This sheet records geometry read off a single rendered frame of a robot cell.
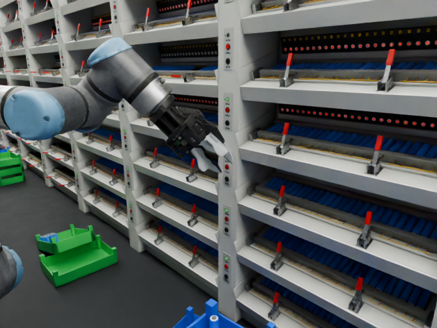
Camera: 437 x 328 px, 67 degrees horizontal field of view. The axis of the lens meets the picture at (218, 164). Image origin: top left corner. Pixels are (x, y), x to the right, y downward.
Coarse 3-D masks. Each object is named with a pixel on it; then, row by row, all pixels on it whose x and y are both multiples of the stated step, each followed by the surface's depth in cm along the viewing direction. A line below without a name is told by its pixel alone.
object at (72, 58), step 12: (60, 12) 191; (72, 12) 195; (84, 12) 199; (60, 24) 193; (72, 24) 196; (84, 24) 201; (60, 36) 197; (96, 48) 209; (60, 60) 204; (72, 60) 200; (84, 60) 205; (72, 132) 213; (72, 156) 221; (84, 156) 217; (84, 180) 220; (84, 204) 224
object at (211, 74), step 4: (156, 72) 142; (160, 72) 140; (164, 72) 138; (168, 72) 136; (172, 72) 134; (176, 72) 132; (180, 72) 130; (184, 72) 128; (188, 72) 127; (196, 72) 123; (200, 72) 122; (204, 72) 120; (208, 72) 119; (212, 72) 117; (164, 76) 136; (196, 76) 124; (200, 76) 123; (204, 76) 121; (208, 76) 120; (212, 76) 118
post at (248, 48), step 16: (224, 16) 102; (240, 32) 99; (272, 32) 109; (240, 48) 101; (256, 48) 106; (272, 48) 111; (240, 64) 102; (224, 80) 107; (240, 96) 105; (240, 112) 106; (256, 112) 112; (272, 112) 118; (240, 128) 108; (240, 160) 111; (240, 176) 113; (224, 192) 118; (240, 224) 118; (224, 240) 123; (240, 272) 124; (224, 288) 129; (224, 304) 131
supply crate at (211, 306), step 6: (210, 300) 69; (210, 306) 67; (216, 306) 68; (210, 312) 68; (216, 312) 69; (198, 318) 67; (204, 318) 68; (222, 318) 68; (192, 324) 66; (198, 324) 67; (204, 324) 69; (222, 324) 68; (228, 324) 67; (234, 324) 66
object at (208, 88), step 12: (156, 60) 160; (168, 60) 154; (180, 60) 148; (192, 60) 142; (204, 60) 137; (216, 60) 132; (216, 72) 108; (168, 84) 130; (180, 84) 124; (192, 84) 119; (204, 84) 115; (216, 84) 112; (216, 96) 113
